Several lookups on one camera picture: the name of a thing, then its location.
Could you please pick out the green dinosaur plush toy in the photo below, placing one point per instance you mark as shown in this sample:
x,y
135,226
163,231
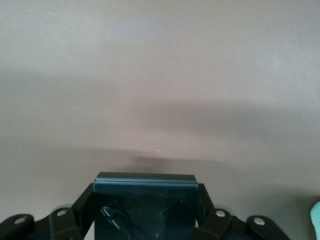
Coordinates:
x,y
316,212

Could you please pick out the small black box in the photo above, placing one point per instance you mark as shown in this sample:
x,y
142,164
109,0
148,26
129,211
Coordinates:
x,y
145,207

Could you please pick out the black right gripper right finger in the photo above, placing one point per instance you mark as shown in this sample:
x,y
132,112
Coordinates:
x,y
225,222

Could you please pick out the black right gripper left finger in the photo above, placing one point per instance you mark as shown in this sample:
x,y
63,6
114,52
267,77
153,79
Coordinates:
x,y
62,222

